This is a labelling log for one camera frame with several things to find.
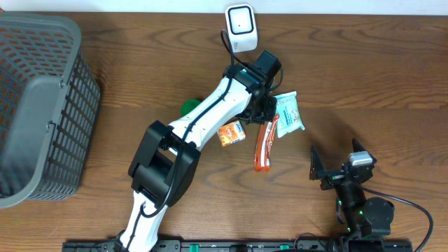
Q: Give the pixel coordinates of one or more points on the black mounting rail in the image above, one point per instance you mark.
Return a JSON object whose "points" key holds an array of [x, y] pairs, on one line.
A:
{"points": [[261, 246]]}

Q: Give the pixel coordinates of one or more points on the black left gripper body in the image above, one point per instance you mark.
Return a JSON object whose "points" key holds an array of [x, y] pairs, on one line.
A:
{"points": [[264, 107]]}

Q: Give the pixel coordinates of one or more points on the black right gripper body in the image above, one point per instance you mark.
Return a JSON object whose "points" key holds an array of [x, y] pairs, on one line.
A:
{"points": [[334, 178]]}

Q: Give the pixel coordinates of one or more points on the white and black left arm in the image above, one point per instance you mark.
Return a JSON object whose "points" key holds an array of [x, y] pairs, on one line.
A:
{"points": [[167, 157]]}

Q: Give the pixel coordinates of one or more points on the orange red snack bar packet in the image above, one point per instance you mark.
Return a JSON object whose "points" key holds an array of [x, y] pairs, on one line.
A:
{"points": [[264, 145]]}

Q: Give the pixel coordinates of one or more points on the green lidded white jar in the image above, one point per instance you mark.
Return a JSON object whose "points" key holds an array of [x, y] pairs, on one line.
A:
{"points": [[189, 105]]}

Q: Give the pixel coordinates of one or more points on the mint green tissue pack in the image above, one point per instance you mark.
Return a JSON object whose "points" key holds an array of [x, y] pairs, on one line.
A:
{"points": [[289, 115]]}

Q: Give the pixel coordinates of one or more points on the orange small snack box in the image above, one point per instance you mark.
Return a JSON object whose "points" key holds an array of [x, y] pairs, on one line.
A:
{"points": [[231, 133]]}

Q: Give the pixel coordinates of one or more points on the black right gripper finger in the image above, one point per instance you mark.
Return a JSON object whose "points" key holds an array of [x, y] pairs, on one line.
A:
{"points": [[357, 146], [317, 169]]}

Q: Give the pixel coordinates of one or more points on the grey plastic mesh basket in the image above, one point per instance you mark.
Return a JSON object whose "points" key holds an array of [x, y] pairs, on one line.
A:
{"points": [[49, 108]]}

